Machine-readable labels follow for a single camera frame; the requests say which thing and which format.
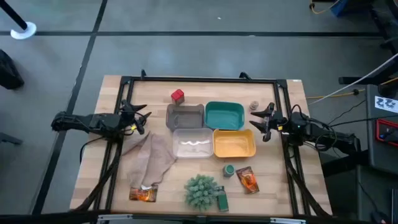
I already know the black cable bundle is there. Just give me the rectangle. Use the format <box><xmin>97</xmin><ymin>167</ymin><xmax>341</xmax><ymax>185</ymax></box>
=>
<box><xmin>74</xmin><ymin>139</ymin><xmax>123</xmax><ymax>212</ymax></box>
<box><xmin>284</xmin><ymin>146</ymin><xmax>331</xmax><ymax>218</ymax></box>

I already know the red lid spice tin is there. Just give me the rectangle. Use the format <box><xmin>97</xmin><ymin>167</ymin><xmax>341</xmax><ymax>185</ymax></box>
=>
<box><xmin>170</xmin><ymin>88</ymin><xmax>186</xmax><ymax>106</ymax></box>

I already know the black aluminium table frame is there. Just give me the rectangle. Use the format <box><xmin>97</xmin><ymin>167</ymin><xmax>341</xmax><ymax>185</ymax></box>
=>
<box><xmin>93</xmin><ymin>68</ymin><xmax>332</xmax><ymax>218</ymax></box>

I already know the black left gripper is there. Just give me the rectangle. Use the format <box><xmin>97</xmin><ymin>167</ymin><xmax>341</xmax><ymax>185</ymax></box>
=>
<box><xmin>117</xmin><ymin>99</ymin><xmax>152</xmax><ymax>136</ymax></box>

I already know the black rig beam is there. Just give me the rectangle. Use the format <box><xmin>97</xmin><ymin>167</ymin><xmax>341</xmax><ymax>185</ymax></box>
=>
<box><xmin>0</xmin><ymin>210</ymin><xmax>398</xmax><ymax>224</ymax></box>

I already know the beige cloth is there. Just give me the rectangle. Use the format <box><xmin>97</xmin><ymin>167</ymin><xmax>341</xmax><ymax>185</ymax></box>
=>
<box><xmin>121</xmin><ymin>130</ymin><xmax>177</xmax><ymax>190</ymax></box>

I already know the black pole with white base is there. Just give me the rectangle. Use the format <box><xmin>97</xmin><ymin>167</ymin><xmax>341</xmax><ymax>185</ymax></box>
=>
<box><xmin>0</xmin><ymin>0</ymin><xmax>37</xmax><ymax>40</ymax></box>

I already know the orange taco seasoning packet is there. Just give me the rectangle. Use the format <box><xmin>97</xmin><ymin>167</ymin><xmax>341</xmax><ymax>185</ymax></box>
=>
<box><xmin>129</xmin><ymin>185</ymin><xmax>159</xmax><ymax>203</ymax></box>
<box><xmin>235</xmin><ymin>166</ymin><xmax>260</xmax><ymax>195</ymax></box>

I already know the red device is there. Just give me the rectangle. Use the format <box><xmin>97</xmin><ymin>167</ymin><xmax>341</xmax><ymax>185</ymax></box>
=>
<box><xmin>375</xmin><ymin>118</ymin><xmax>398</xmax><ymax>148</ymax></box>

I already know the white cable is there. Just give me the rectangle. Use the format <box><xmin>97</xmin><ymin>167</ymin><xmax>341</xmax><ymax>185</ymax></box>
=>
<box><xmin>307</xmin><ymin>52</ymin><xmax>398</xmax><ymax>106</ymax></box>

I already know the dark grey cabinet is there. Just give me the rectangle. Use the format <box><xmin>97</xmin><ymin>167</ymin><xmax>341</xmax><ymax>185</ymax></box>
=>
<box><xmin>366</xmin><ymin>83</ymin><xmax>398</xmax><ymax>177</ymax></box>

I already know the blue box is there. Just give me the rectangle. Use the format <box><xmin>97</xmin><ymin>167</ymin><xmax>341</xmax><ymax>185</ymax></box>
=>
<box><xmin>330</xmin><ymin>0</ymin><xmax>349</xmax><ymax>17</ymax></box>

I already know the yellow plastic bin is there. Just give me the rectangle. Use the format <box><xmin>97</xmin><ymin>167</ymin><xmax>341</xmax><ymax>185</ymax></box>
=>
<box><xmin>212</xmin><ymin>128</ymin><xmax>257</xmax><ymax>159</ymax></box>

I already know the black bag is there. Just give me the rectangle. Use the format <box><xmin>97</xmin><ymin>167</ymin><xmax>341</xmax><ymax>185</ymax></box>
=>
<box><xmin>0</xmin><ymin>49</ymin><xmax>25</xmax><ymax>90</ymax></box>

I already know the yellow cable by blue box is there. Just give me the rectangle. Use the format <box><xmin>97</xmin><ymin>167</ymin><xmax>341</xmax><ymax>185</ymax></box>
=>
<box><xmin>308</xmin><ymin>0</ymin><xmax>340</xmax><ymax>15</ymax></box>

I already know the succulent plant in patterned pot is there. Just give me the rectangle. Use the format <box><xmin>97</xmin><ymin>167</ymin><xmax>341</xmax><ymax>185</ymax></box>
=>
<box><xmin>183</xmin><ymin>174</ymin><xmax>219</xmax><ymax>212</ymax></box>

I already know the white printed sticker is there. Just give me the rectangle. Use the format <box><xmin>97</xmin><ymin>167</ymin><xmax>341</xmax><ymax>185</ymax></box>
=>
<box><xmin>374</xmin><ymin>95</ymin><xmax>398</xmax><ymax>114</ymax></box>

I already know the long yellow cable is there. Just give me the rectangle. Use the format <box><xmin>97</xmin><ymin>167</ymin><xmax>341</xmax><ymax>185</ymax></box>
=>
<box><xmin>306</xmin><ymin>88</ymin><xmax>366</xmax><ymax>100</ymax></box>

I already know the teal plastic bin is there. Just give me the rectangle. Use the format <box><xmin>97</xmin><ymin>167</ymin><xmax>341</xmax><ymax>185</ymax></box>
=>
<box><xmin>204</xmin><ymin>101</ymin><xmax>246</xmax><ymax>131</ymax></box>

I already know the clear plastic bin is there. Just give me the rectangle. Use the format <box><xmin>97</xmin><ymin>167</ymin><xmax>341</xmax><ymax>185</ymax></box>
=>
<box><xmin>172</xmin><ymin>128</ymin><xmax>215</xmax><ymax>159</ymax></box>

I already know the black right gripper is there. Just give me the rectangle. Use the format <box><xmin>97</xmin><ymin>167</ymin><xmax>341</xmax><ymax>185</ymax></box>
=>
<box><xmin>249</xmin><ymin>102</ymin><xmax>289</xmax><ymax>142</ymax></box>

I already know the grey plastic bin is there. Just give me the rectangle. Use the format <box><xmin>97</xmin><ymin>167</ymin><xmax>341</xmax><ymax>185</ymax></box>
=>
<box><xmin>165</xmin><ymin>103</ymin><xmax>206</xmax><ymax>132</ymax></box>

